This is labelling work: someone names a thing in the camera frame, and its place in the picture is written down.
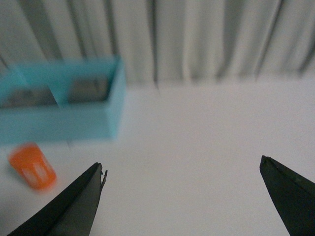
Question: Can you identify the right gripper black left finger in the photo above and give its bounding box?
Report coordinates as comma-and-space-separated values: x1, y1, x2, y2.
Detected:
9, 162, 107, 236

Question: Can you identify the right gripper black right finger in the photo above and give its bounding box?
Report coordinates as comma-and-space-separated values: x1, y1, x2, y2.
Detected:
259, 155, 315, 236

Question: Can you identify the orange cylinder part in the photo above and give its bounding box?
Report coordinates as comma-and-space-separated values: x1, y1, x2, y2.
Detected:
8, 143, 57, 190

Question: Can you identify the gray block with round hole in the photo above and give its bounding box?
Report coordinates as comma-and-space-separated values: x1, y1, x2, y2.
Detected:
0, 88, 57, 108

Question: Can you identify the gray block with square hole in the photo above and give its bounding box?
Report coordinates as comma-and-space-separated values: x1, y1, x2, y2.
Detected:
67, 77, 109, 103

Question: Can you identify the light blue plastic box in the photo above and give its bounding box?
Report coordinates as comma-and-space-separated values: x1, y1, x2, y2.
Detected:
0, 56, 126, 145

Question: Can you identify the pale gray curtain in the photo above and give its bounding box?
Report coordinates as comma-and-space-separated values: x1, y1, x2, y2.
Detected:
0, 0, 315, 83

